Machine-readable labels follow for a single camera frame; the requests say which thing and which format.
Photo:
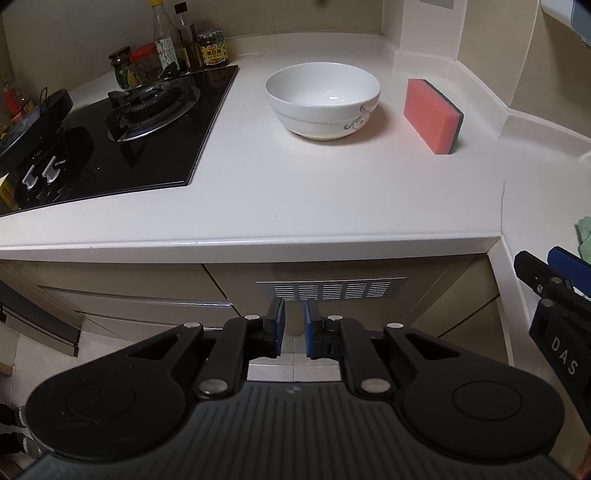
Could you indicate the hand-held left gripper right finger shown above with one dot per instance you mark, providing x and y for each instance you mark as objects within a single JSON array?
[{"x": 310, "y": 330}]

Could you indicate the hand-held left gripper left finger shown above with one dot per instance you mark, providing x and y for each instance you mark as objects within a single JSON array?
[{"x": 277, "y": 327}]

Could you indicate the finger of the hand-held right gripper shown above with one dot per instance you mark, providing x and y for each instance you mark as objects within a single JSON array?
[
  {"x": 535, "y": 272},
  {"x": 572, "y": 267}
]

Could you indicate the pink green sponge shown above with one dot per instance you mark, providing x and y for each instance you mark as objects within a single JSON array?
[{"x": 427, "y": 115}]

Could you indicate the white patterned bowl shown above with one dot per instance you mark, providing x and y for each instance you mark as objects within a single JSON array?
[{"x": 318, "y": 92}]

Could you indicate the green cloth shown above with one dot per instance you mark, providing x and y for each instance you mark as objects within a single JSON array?
[{"x": 585, "y": 240}]

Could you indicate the metal vent grille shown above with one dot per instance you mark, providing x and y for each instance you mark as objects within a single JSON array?
[{"x": 330, "y": 290}]

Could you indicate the beige cabinet door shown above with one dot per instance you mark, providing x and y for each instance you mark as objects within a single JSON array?
[
  {"x": 231, "y": 286},
  {"x": 471, "y": 323}
]

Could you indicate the beige cabinet drawer front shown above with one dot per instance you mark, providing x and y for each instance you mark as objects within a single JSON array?
[{"x": 115, "y": 277}]

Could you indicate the black glass gas cooktop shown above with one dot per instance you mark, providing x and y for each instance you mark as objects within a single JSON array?
[{"x": 152, "y": 157}]

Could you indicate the round steel gas burner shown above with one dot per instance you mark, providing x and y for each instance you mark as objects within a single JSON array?
[{"x": 147, "y": 104}]

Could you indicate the silver stove knob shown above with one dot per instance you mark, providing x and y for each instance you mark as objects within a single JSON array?
[
  {"x": 29, "y": 177},
  {"x": 51, "y": 170}
]

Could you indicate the yellow label sauce jar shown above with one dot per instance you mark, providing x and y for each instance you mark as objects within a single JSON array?
[{"x": 214, "y": 50}]

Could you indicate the red lid jar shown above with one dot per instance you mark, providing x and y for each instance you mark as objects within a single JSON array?
[{"x": 145, "y": 67}]

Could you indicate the dark oil bottle black cap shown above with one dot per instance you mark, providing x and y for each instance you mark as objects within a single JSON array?
[{"x": 187, "y": 41}]

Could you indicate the dark lid green jar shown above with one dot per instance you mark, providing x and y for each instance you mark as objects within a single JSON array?
[{"x": 122, "y": 69}]

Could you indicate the yellow box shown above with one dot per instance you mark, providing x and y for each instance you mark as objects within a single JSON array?
[{"x": 7, "y": 194}]

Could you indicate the clear bottle yellow cap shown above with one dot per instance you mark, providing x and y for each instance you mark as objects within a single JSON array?
[{"x": 166, "y": 46}]

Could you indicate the black frying pan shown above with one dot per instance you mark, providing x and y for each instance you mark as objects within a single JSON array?
[{"x": 32, "y": 124}]

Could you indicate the red label bottle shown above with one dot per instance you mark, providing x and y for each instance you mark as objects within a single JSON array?
[{"x": 13, "y": 101}]

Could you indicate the white blue wall fixture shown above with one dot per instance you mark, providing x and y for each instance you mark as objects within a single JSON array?
[{"x": 568, "y": 14}]

